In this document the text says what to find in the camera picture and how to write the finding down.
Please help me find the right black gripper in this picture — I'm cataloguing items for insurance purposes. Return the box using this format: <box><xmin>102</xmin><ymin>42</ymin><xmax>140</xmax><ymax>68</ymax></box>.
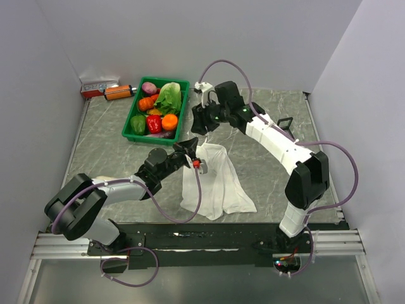
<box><xmin>190</xmin><ymin>97</ymin><xmax>230</xmax><ymax>136</ymax></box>

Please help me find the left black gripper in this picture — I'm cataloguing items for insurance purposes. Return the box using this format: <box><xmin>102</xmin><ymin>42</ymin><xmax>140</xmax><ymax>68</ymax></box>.
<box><xmin>158</xmin><ymin>137</ymin><xmax>199</xmax><ymax>181</ymax></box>

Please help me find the white camisole garment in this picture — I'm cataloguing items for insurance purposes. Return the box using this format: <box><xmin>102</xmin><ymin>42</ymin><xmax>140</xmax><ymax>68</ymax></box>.
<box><xmin>196</xmin><ymin>142</ymin><xmax>257</xmax><ymax>220</ymax></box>

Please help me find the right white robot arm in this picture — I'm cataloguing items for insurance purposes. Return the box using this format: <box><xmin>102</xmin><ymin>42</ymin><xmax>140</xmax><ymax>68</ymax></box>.
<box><xmin>191</xmin><ymin>81</ymin><xmax>330</xmax><ymax>253</ymax></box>

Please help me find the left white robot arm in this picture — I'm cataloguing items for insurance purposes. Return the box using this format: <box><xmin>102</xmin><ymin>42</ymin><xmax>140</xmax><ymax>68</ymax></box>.
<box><xmin>44</xmin><ymin>137</ymin><xmax>201</xmax><ymax>255</ymax></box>

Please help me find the purple eggplant toy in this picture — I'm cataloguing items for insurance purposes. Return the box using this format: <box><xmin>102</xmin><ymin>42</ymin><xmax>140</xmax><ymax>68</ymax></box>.
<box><xmin>147</xmin><ymin>131</ymin><xmax>175</xmax><ymax>139</ymax></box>

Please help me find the orange fruit toy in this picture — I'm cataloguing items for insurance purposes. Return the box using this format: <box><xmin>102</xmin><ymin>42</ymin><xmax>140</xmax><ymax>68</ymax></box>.
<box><xmin>161</xmin><ymin>114</ymin><xmax>178</xmax><ymax>131</ymax></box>

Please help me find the red bell pepper toy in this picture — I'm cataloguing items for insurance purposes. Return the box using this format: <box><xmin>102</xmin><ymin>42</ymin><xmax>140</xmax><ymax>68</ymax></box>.
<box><xmin>146</xmin><ymin>115</ymin><xmax>163</xmax><ymax>134</ymax></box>

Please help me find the green lettuce toy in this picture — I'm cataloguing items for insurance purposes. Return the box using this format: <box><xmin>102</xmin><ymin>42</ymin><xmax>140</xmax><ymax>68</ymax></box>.
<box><xmin>154</xmin><ymin>82</ymin><xmax>182</xmax><ymax>116</ymax></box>

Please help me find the yellow pepper toy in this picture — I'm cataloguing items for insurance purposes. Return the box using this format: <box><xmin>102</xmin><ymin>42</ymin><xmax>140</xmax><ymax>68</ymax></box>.
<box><xmin>147</xmin><ymin>108</ymin><xmax>163</xmax><ymax>117</ymax></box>

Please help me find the green bell pepper toy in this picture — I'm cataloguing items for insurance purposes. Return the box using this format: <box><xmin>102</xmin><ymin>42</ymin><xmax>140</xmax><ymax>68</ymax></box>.
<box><xmin>130</xmin><ymin>115</ymin><xmax>146</xmax><ymax>136</ymax></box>

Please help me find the small orange pumpkin toy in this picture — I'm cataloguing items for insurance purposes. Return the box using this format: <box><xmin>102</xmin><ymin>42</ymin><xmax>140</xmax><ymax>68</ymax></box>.
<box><xmin>137</xmin><ymin>97</ymin><xmax>154</xmax><ymax>112</ymax></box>

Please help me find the green plastic bin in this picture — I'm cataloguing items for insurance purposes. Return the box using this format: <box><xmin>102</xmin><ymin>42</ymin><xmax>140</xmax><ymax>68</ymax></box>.
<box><xmin>121</xmin><ymin>77</ymin><xmax>190</xmax><ymax>146</ymax></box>

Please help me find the purple onion toy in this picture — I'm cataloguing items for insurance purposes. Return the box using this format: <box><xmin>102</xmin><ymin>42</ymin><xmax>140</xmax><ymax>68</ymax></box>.
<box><xmin>141</xmin><ymin>82</ymin><xmax>158</xmax><ymax>96</ymax></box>

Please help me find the white radish toy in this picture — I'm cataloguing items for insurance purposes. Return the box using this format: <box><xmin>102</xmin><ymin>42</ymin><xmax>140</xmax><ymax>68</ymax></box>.
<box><xmin>94</xmin><ymin>175</ymin><xmax>114</xmax><ymax>182</ymax></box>

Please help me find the orange cylinder bottle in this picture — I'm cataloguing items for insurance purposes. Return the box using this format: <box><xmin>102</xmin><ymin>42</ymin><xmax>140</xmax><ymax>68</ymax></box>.
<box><xmin>103</xmin><ymin>85</ymin><xmax>137</xmax><ymax>101</ymax></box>

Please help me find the red white carton box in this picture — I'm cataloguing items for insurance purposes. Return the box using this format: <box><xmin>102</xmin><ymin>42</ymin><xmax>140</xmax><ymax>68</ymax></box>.
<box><xmin>80</xmin><ymin>80</ymin><xmax>119</xmax><ymax>99</ymax></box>

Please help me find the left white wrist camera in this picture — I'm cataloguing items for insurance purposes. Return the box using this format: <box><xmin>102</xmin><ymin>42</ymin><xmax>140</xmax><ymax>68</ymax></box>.
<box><xmin>192</xmin><ymin>158</ymin><xmax>208</xmax><ymax>175</ymax></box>

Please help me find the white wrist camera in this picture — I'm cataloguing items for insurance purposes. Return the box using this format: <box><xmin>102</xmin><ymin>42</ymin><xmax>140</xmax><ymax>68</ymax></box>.
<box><xmin>192</xmin><ymin>158</ymin><xmax>208</xmax><ymax>175</ymax></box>
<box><xmin>194</xmin><ymin>82</ymin><xmax>213</xmax><ymax>94</ymax></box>

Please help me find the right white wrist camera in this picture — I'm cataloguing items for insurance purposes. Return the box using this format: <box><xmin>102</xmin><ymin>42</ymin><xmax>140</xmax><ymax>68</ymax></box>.
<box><xmin>194</xmin><ymin>82</ymin><xmax>213</xmax><ymax>94</ymax></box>

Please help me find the black square frame stand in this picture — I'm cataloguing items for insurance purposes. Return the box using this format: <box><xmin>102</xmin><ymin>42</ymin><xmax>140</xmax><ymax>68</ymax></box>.
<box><xmin>277</xmin><ymin>117</ymin><xmax>294</xmax><ymax>138</ymax></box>

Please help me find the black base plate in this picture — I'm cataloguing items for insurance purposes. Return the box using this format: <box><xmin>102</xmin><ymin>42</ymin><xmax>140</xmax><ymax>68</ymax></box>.
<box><xmin>87</xmin><ymin>223</ymin><xmax>314</xmax><ymax>270</ymax></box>

